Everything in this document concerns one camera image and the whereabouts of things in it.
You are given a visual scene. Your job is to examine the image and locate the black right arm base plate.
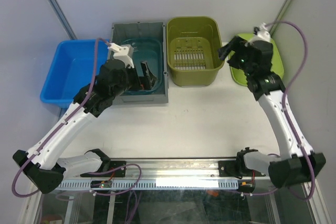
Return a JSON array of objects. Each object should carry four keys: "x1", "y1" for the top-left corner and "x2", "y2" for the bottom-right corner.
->
[{"x1": 218, "y1": 159, "x2": 265, "y2": 179}]

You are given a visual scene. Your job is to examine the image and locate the grey plastic crate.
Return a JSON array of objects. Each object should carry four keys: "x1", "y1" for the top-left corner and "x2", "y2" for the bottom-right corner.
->
[{"x1": 110, "y1": 22, "x2": 169, "y2": 105}]

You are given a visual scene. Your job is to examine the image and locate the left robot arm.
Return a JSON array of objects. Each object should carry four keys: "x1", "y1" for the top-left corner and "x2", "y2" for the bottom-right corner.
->
[{"x1": 13, "y1": 59, "x2": 157, "y2": 194}]

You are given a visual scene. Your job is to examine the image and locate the teal transparent inner tub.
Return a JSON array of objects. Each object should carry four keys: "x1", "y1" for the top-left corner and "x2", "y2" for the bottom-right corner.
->
[{"x1": 121, "y1": 38, "x2": 163, "y2": 95}]

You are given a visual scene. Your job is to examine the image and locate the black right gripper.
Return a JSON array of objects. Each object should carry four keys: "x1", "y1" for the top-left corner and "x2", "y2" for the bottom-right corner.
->
[{"x1": 217, "y1": 35, "x2": 254, "y2": 76}]

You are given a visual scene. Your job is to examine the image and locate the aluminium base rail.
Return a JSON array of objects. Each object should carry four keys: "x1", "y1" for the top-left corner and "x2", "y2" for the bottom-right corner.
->
[{"x1": 33, "y1": 157, "x2": 316, "y2": 183}]

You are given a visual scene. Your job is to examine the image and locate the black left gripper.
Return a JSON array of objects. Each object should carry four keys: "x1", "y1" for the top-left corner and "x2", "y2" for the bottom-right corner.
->
[{"x1": 111, "y1": 61, "x2": 158, "y2": 100}]

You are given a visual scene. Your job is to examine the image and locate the left aluminium corner post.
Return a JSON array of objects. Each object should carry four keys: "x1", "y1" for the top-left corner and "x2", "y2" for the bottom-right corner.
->
[{"x1": 47, "y1": 0, "x2": 78, "y2": 40}]

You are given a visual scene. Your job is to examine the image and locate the white slotted cable duct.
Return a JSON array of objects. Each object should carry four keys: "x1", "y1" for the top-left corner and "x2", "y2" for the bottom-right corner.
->
[{"x1": 57, "y1": 178, "x2": 238, "y2": 191}]

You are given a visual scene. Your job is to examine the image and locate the olive green slotted basket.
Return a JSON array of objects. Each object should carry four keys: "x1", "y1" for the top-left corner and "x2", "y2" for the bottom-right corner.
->
[{"x1": 166, "y1": 16, "x2": 224, "y2": 87}]

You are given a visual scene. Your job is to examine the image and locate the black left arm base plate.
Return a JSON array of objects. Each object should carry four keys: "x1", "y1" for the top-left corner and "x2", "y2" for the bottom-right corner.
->
[{"x1": 80, "y1": 160, "x2": 127, "y2": 178}]

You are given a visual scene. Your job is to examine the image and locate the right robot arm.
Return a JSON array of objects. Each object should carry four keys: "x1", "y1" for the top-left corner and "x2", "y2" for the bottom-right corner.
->
[{"x1": 218, "y1": 36, "x2": 326, "y2": 188}]

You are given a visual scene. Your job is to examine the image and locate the blue plastic tub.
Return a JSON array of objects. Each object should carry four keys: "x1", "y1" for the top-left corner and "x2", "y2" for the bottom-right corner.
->
[{"x1": 40, "y1": 39, "x2": 96, "y2": 109}]

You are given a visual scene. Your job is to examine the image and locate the lime green plastic basin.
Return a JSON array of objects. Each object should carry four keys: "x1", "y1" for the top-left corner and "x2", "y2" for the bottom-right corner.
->
[{"x1": 230, "y1": 33, "x2": 285, "y2": 87}]

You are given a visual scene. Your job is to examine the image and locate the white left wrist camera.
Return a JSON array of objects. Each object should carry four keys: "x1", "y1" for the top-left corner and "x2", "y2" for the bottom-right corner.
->
[{"x1": 108, "y1": 43, "x2": 135, "y2": 68}]

